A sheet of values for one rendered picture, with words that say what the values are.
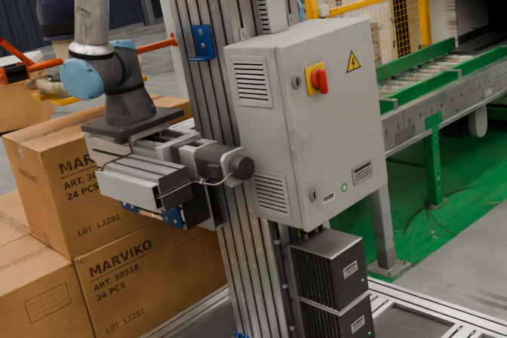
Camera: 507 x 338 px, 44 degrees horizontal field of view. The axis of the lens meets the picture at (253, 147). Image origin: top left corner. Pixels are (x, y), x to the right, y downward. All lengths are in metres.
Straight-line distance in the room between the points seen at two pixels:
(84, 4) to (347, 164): 0.78
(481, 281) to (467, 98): 1.12
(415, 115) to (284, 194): 1.66
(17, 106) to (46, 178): 1.95
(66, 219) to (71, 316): 0.34
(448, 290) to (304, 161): 1.35
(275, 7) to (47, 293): 1.22
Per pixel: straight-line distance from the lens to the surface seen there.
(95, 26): 1.68
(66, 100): 2.23
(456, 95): 3.45
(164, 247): 2.45
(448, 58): 4.25
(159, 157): 1.71
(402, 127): 3.10
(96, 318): 2.39
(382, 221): 2.78
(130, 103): 1.82
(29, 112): 4.10
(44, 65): 2.32
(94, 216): 2.28
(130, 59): 1.81
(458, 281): 2.81
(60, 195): 2.21
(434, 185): 3.40
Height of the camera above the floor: 1.47
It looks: 18 degrees down
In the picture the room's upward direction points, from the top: 10 degrees counter-clockwise
